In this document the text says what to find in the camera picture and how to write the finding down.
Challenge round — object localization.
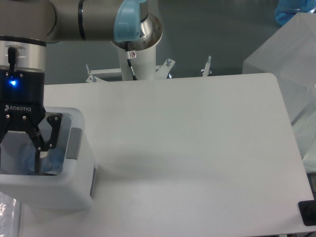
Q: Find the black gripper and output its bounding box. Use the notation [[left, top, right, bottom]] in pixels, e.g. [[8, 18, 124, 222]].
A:
[[0, 69, 62, 173]]

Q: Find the crushed clear plastic bottle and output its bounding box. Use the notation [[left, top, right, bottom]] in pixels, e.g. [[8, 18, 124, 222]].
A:
[[17, 142, 65, 175]]

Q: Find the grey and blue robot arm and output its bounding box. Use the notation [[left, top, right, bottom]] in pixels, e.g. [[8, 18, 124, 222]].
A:
[[0, 0, 148, 174]]

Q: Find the white trash can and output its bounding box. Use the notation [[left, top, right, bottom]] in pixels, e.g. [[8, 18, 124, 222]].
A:
[[0, 107, 97, 209]]

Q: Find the clear plastic sheet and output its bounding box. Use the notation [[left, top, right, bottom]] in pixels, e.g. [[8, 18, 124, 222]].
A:
[[0, 193, 21, 237]]

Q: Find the translucent plastic box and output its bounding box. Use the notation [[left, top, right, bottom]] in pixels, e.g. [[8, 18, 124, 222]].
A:
[[242, 13, 316, 173]]

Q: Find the blue plastic bag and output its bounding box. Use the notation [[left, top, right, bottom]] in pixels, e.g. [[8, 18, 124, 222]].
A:
[[275, 0, 316, 26]]

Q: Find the black device at table edge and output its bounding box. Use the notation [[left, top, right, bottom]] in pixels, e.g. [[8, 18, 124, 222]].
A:
[[298, 200, 316, 226]]

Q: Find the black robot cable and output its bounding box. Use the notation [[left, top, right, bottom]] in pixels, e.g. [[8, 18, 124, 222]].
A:
[[124, 40, 138, 81]]

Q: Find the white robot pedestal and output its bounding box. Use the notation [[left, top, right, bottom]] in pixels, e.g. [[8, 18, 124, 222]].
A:
[[111, 13, 164, 81]]

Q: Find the white metal base frame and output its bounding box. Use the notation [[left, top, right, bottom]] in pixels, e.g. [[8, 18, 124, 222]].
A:
[[85, 55, 212, 83]]

